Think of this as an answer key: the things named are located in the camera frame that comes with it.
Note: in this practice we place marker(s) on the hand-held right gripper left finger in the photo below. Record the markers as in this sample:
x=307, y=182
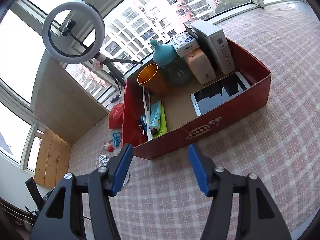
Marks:
x=122, y=170

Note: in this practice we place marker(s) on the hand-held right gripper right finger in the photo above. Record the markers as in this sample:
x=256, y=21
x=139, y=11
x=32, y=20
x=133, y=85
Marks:
x=200, y=172

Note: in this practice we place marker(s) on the red cardboard box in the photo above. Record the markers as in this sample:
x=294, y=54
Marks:
x=225, y=127

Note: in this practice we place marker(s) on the green tube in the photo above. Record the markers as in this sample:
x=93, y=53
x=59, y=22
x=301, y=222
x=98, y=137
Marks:
x=163, y=125

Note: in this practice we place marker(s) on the blue phone stand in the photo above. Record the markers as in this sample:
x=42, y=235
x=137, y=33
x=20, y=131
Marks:
x=116, y=140

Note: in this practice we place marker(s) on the red fabric pouch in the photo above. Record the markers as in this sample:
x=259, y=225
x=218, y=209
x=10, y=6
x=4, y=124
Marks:
x=115, y=116

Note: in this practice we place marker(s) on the white tube with blue label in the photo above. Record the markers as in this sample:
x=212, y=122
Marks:
x=155, y=113

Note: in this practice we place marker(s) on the pine plank panel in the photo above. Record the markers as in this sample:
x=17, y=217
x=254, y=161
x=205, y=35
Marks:
x=52, y=160

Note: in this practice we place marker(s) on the white smartphone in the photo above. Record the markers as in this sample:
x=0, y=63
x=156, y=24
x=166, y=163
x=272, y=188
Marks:
x=220, y=92

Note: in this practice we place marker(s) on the large wooden board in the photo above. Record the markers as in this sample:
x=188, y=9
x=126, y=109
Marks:
x=67, y=105

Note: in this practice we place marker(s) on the black folding stand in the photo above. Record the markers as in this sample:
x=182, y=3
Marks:
x=32, y=187

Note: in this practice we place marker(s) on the orange cup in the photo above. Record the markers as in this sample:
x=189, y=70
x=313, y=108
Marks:
x=156, y=83

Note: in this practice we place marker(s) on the black tripod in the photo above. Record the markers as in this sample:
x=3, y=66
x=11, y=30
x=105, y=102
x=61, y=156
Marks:
x=110, y=63

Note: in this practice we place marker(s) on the peach coloured box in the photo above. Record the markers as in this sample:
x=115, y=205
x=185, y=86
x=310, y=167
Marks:
x=200, y=65

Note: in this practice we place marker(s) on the teal bottle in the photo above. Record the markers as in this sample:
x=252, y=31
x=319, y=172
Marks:
x=163, y=53

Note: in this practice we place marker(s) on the white and grey carton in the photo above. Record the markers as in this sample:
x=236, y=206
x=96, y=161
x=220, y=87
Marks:
x=220, y=47

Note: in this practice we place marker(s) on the dotted tissue pack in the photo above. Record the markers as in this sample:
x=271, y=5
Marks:
x=185, y=43

